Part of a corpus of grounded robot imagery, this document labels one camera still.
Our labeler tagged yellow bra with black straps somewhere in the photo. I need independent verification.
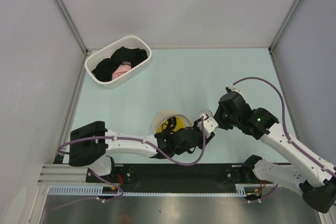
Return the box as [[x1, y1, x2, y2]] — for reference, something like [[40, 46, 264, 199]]
[[156, 116, 185, 133]]

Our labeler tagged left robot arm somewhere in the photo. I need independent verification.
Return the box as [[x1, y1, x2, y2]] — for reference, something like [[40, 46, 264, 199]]
[[69, 117, 218, 182]]

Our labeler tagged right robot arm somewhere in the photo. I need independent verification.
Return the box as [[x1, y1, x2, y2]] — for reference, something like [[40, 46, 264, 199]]
[[214, 91, 335, 214]]

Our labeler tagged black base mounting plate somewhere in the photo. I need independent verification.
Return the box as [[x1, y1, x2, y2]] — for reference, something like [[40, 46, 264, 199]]
[[86, 163, 253, 194]]

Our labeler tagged white perforated plastic basket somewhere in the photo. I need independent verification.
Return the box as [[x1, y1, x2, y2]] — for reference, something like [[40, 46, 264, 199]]
[[84, 35, 152, 89]]

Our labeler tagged pink garment in basket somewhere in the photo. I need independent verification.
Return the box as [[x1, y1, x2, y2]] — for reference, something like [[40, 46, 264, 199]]
[[111, 61, 132, 80]]

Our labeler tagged black garment in basket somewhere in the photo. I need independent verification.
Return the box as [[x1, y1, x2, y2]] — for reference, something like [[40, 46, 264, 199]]
[[92, 47, 148, 82]]

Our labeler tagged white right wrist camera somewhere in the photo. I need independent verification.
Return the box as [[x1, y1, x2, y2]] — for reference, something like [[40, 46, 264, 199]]
[[225, 84, 243, 96]]

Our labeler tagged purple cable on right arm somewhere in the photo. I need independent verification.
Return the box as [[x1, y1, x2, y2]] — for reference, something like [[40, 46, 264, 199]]
[[232, 77, 336, 204]]

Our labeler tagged white slotted cable duct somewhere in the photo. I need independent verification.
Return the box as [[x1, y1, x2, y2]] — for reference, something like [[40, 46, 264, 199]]
[[49, 184, 260, 197]]

